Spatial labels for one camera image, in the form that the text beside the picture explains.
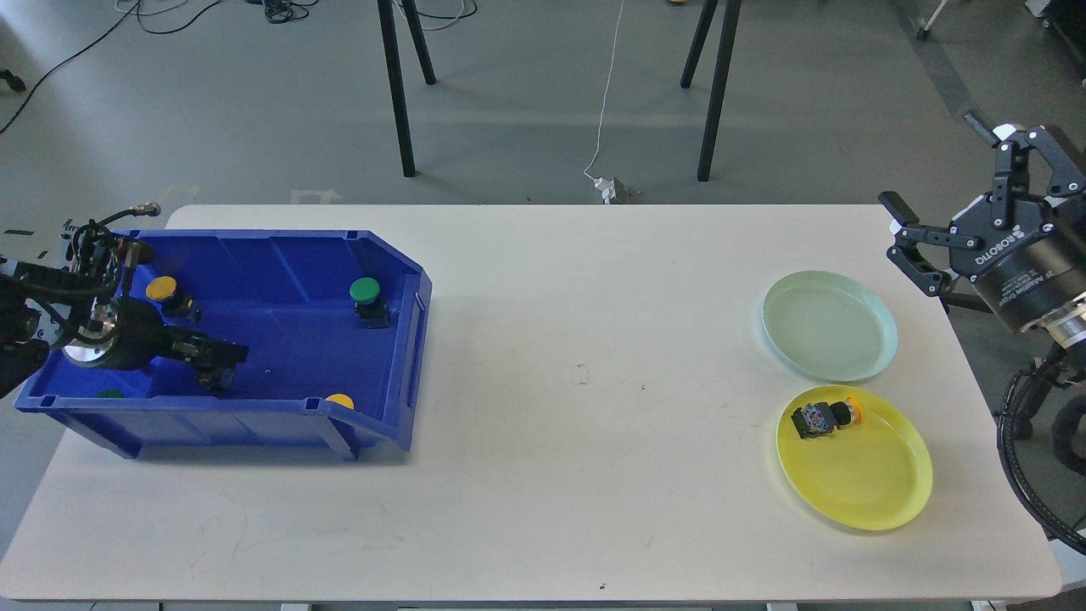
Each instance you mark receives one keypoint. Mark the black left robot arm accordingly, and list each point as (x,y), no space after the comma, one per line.
(85,309)

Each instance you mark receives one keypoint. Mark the light green plate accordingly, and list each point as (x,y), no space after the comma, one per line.
(829,327)

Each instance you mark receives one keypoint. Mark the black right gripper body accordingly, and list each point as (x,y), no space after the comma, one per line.
(1029,271)

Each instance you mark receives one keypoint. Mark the yellow push button back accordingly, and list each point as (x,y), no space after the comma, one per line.
(171,299)

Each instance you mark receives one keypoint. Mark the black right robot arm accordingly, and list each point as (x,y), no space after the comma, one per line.
(1042,163)

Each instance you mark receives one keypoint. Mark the black tripod legs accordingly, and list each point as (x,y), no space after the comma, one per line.
(393,65)
(732,11)

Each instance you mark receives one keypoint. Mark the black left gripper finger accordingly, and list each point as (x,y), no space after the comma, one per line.
(196,348)
(200,365)

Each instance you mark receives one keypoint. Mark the yellow push button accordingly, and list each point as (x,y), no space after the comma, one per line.
(171,299)
(341,400)
(819,419)

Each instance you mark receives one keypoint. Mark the black left tripod legs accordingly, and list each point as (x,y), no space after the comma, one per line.
(393,65)

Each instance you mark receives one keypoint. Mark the blue plastic bin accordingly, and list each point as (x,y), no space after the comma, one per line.
(284,294)

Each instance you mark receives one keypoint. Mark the yellow plate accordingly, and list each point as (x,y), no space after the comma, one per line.
(874,476)

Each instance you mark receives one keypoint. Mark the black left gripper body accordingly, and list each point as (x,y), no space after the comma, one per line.
(140,335)

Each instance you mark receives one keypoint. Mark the yellow push button front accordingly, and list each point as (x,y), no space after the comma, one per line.
(341,400)

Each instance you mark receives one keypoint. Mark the green push button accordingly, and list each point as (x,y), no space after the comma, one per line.
(369,304)
(216,379)

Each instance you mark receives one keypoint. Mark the black right tripod legs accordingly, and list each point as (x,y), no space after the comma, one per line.
(732,11)

